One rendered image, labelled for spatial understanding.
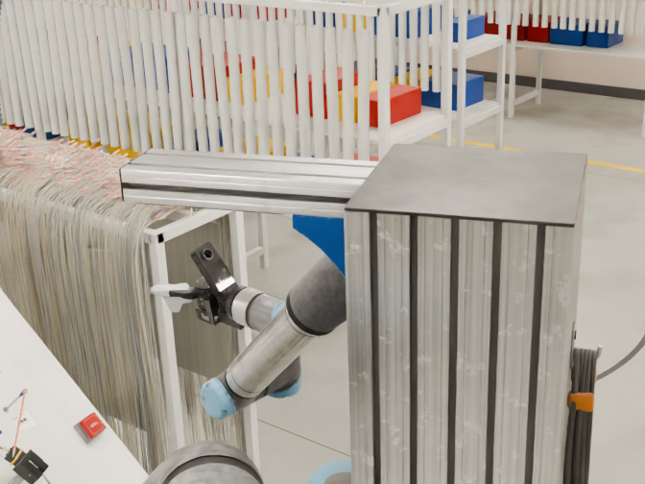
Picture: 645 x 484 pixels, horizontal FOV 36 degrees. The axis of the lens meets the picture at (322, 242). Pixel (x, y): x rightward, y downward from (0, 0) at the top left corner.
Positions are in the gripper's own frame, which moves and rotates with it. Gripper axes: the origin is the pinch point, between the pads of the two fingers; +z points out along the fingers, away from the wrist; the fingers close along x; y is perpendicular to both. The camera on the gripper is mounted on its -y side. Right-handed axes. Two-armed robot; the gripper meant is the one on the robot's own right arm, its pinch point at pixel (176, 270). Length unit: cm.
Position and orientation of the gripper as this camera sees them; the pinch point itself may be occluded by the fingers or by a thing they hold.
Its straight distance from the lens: 208.8
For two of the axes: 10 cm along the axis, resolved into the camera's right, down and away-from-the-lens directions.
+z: -7.4, -2.3, 6.4
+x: 6.7, -4.2, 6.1
